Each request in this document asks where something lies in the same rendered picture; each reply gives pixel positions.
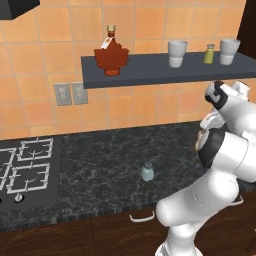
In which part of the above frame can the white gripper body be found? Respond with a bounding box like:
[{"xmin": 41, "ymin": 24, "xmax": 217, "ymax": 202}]
[{"xmin": 199, "ymin": 111, "xmax": 230, "ymax": 132}]

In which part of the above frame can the yellow-green shaker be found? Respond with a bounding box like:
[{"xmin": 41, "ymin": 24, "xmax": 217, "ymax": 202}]
[{"xmin": 203, "ymin": 43, "xmax": 216, "ymax": 65}]

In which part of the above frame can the pale blue-grey shaker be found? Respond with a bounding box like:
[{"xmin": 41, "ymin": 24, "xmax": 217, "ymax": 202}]
[{"xmin": 140, "ymin": 161, "xmax": 155, "ymax": 182}]

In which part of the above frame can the red maple leaf syrup bottle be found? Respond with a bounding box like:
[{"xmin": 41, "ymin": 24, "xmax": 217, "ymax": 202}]
[{"xmin": 93, "ymin": 24, "xmax": 130, "ymax": 77}]

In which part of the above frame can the dark wood cabinet door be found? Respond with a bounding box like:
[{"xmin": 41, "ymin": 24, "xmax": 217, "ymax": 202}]
[{"xmin": 0, "ymin": 220, "xmax": 94, "ymax": 256}]

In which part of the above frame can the white cup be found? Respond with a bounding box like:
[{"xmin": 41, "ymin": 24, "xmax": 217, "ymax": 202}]
[
  {"xmin": 219, "ymin": 38, "xmax": 241, "ymax": 66},
  {"xmin": 167, "ymin": 39, "xmax": 189, "ymax": 69}
]

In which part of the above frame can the dark wood drawer front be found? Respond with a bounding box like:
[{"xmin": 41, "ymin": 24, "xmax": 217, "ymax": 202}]
[
  {"xmin": 91, "ymin": 207, "xmax": 172, "ymax": 256},
  {"xmin": 195, "ymin": 190, "xmax": 256, "ymax": 256}
]

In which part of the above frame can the black gas hob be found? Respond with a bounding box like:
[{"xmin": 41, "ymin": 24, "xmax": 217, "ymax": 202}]
[{"xmin": 0, "ymin": 134, "xmax": 63, "ymax": 212}]

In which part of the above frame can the dark range hood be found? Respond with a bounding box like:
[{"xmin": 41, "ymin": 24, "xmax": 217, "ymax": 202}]
[{"xmin": 0, "ymin": 0, "xmax": 41, "ymax": 21}]

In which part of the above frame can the dark grey wall shelf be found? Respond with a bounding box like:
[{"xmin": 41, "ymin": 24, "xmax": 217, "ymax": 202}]
[{"xmin": 80, "ymin": 51, "xmax": 256, "ymax": 90}]

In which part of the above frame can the white drawer handle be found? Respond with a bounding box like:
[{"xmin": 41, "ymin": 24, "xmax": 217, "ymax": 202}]
[
  {"xmin": 231, "ymin": 195, "xmax": 245, "ymax": 205},
  {"xmin": 129, "ymin": 211, "xmax": 157, "ymax": 224}
]

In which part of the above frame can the dark brown wall cabinet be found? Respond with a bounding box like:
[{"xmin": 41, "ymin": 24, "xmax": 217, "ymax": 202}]
[{"xmin": 236, "ymin": 0, "xmax": 256, "ymax": 60}]

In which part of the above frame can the grey wall outlet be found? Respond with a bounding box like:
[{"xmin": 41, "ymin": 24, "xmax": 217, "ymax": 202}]
[
  {"xmin": 72, "ymin": 82, "xmax": 89, "ymax": 106},
  {"xmin": 53, "ymin": 83, "xmax": 73, "ymax": 107}
]

